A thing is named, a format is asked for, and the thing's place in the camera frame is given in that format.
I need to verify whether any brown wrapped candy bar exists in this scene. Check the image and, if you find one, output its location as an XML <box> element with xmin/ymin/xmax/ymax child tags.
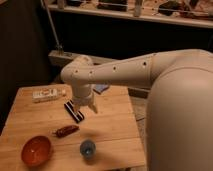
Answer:
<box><xmin>54</xmin><ymin>125</ymin><xmax>79</xmax><ymax>138</ymax></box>

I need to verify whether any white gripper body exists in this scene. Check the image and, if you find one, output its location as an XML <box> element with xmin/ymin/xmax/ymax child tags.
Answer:
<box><xmin>72</xmin><ymin>84</ymin><xmax>94</xmax><ymax>107</ymax></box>

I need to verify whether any black striped eraser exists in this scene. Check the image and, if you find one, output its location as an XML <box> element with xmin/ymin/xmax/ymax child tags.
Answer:
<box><xmin>64</xmin><ymin>101</ymin><xmax>84</xmax><ymax>123</ymax></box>

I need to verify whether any orange bowl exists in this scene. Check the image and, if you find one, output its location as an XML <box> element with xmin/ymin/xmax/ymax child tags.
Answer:
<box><xmin>21</xmin><ymin>136</ymin><xmax>53</xmax><ymax>167</ymax></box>

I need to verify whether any white rectangular box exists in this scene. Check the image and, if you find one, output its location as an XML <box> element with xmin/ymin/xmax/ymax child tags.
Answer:
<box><xmin>32</xmin><ymin>88</ymin><xmax>66</xmax><ymax>103</ymax></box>

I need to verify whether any blue ceramic cup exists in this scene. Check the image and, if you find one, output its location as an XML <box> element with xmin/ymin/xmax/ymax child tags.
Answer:
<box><xmin>80</xmin><ymin>139</ymin><xmax>96</xmax><ymax>158</ymax></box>

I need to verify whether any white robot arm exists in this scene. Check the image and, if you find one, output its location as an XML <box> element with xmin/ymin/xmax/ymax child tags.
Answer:
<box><xmin>61</xmin><ymin>49</ymin><xmax>213</xmax><ymax>171</ymax></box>

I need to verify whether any white shelf board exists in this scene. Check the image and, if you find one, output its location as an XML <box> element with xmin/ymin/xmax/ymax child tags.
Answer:
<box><xmin>48</xmin><ymin>5</ymin><xmax>213</xmax><ymax>29</ymax></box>

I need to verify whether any metal lamp pole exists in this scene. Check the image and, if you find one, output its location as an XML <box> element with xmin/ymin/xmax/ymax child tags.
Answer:
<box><xmin>43</xmin><ymin>0</ymin><xmax>64</xmax><ymax>54</ymax></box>

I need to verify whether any blue cloth piece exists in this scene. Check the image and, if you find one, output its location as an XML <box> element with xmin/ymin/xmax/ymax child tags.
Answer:
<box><xmin>93</xmin><ymin>84</ymin><xmax>109</xmax><ymax>94</ymax></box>

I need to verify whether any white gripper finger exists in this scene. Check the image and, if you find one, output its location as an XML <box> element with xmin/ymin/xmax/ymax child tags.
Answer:
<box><xmin>73</xmin><ymin>105</ymin><xmax>80</xmax><ymax>114</ymax></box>
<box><xmin>89</xmin><ymin>102</ymin><xmax>98</xmax><ymax>114</ymax></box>

